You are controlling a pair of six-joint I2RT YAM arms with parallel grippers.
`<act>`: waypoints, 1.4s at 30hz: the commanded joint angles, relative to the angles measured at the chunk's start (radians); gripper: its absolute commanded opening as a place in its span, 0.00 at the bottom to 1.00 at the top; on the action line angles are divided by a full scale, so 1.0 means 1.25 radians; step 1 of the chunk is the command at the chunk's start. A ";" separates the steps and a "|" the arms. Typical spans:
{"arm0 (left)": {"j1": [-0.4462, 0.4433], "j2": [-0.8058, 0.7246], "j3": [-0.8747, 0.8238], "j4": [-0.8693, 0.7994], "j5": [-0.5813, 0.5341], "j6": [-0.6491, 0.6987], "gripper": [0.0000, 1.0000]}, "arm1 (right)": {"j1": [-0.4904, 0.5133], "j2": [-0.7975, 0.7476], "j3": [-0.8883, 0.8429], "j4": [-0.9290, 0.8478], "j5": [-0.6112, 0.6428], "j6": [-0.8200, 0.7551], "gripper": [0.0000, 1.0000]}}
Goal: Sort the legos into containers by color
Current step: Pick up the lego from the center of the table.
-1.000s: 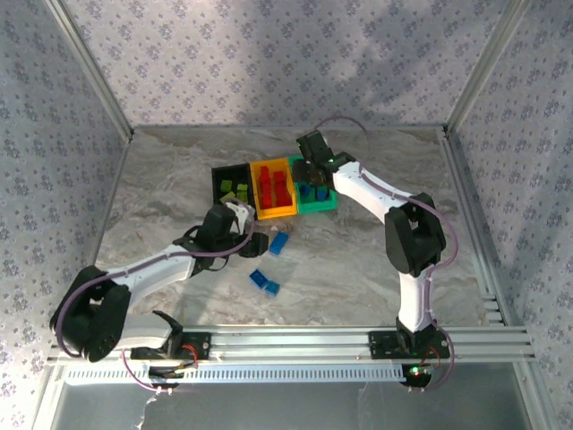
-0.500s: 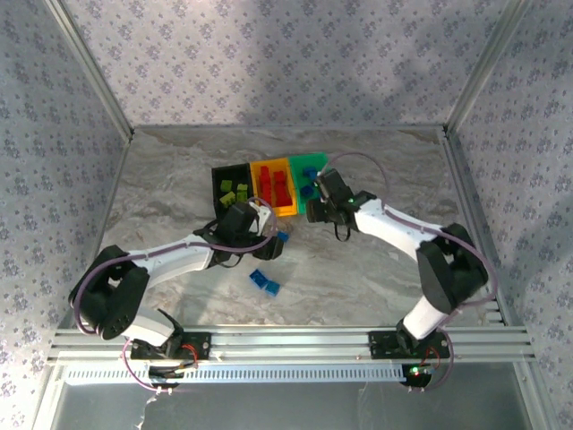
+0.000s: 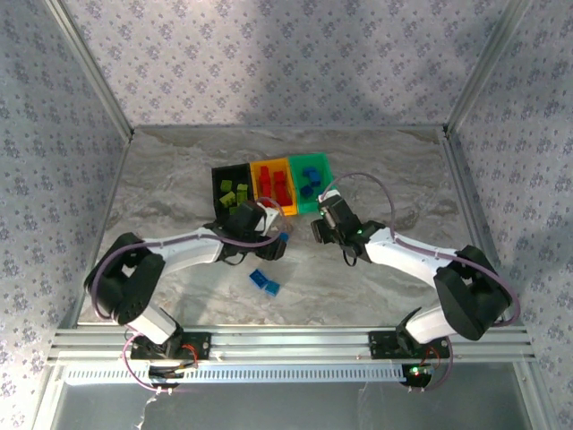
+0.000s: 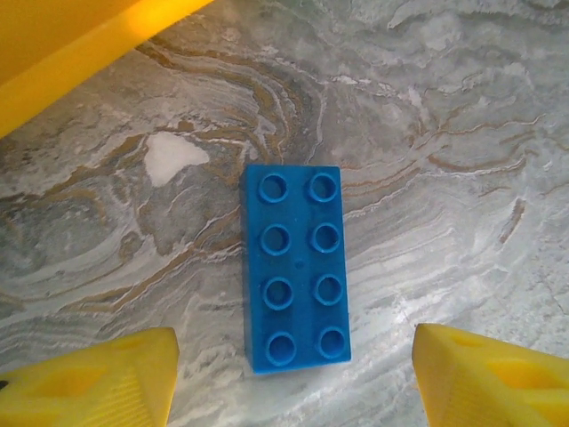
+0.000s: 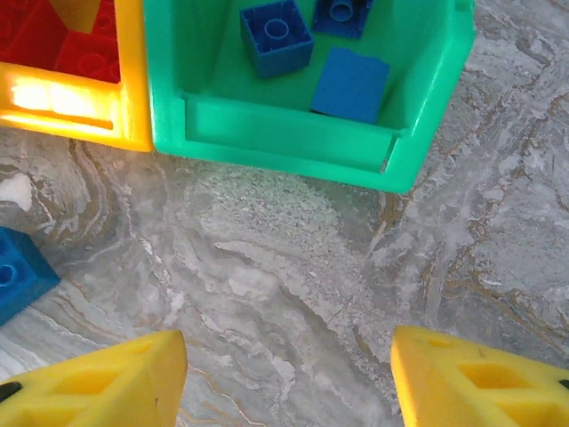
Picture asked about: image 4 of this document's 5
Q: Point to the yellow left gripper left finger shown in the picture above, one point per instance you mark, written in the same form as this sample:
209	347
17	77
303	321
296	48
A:
89	387

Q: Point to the yellow plastic container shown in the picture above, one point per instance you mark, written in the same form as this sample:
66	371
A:
44	44

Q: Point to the blue lego brick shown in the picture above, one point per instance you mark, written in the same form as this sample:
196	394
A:
302	267

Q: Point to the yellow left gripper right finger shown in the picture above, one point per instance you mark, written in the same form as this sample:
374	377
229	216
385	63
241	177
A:
489	387

